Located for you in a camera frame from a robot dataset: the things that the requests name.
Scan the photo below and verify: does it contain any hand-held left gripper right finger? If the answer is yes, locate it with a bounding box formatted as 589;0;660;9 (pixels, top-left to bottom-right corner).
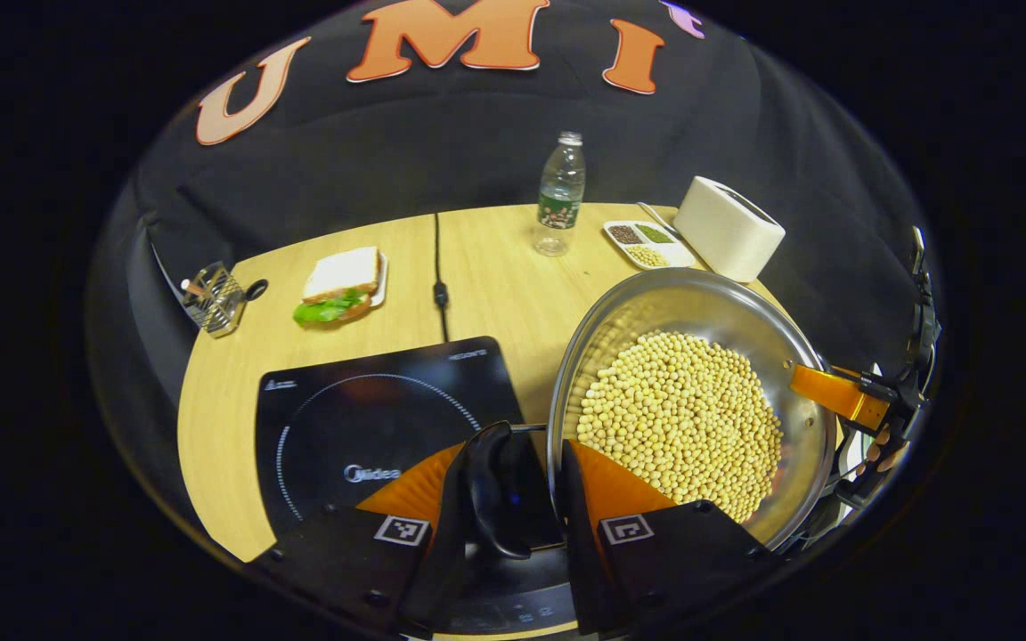
560;437;787;640

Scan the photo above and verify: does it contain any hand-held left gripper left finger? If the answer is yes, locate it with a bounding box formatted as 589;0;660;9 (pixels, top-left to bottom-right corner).
244;439;480;638

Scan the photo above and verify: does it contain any black induction cooktop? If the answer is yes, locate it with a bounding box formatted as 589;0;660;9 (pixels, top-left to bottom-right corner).
255;336;582;638

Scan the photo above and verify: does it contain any steel pot with black handles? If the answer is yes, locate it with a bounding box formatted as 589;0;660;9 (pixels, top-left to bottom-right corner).
464;267;840;561

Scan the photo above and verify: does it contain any pile of yellow soybeans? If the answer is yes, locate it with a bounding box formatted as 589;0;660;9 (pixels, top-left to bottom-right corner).
577;331;785;525

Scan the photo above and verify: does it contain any white toaster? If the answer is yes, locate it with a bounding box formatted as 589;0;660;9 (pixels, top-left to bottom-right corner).
673;175;786;284

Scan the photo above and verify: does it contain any white divided dish of beans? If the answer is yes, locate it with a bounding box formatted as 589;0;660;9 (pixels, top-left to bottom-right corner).
603;220;697;272

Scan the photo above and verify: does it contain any metal utensil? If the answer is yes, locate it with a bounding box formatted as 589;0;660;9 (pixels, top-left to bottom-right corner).
637;202;682;240

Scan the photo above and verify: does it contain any sandwich with lettuce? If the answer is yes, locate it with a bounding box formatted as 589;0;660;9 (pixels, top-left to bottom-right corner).
293;247;382;327

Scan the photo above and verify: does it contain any clear plastic water bottle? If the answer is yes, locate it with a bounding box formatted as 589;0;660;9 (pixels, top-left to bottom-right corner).
533;132;587;258

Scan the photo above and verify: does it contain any black backdrop cloth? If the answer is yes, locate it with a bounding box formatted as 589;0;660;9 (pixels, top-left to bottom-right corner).
85;0;934;535

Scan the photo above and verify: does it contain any black power cable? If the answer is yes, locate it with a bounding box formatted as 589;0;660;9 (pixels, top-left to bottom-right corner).
430;212;452;345

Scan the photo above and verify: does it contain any wire mesh holder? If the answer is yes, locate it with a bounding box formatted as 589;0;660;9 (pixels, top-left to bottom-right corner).
181;261;270;338

